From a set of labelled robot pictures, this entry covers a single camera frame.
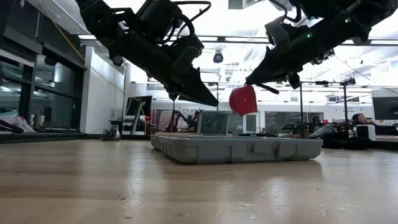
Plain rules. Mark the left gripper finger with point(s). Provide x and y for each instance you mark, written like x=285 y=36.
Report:
x=199 y=90

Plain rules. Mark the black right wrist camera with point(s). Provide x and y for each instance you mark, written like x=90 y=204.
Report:
x=277 y=35

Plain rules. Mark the white easel stand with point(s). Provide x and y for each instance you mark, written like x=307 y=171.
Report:
x=133 y=124

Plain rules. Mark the white crumpled bag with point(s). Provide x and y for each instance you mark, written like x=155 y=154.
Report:
x=12 y=119

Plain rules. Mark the black aluminium table frame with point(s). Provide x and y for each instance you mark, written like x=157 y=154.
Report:
x=43 y=137

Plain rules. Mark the white box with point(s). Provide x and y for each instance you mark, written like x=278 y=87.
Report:
x=366 y=132

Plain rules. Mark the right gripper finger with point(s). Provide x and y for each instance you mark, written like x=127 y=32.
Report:
x=269 y=88
x=267 y=70

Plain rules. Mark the black background robot arm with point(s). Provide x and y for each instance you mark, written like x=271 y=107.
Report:
x=177 y=119

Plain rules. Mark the grey plastic tool case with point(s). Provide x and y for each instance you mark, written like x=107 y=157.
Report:
x=236 y=149

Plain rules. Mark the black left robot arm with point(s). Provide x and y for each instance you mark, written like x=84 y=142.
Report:
x=124 y=25

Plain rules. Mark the grey framed mesh panel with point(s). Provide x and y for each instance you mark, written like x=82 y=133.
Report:
x=213 y=123

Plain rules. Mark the black camera pole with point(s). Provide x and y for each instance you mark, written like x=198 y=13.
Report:
x=345 y=102

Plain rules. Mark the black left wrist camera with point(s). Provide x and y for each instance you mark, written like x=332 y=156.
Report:
x=186 y=62

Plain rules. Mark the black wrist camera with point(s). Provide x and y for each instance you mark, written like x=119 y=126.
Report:
x=186 y=62
x=277 y=35

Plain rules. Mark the red tape measure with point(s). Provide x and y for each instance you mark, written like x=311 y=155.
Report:
x=243 y=100

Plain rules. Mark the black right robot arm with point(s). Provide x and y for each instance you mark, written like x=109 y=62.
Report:
x=342 y=18

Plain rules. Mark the black round hanging fixture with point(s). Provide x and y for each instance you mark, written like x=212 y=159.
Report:
x=218 y=57

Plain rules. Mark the black work glove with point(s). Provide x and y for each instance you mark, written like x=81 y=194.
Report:
x=323 y=132

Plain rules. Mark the black monitor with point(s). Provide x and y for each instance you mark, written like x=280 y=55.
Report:
x=385 y=108
x=140 y=105

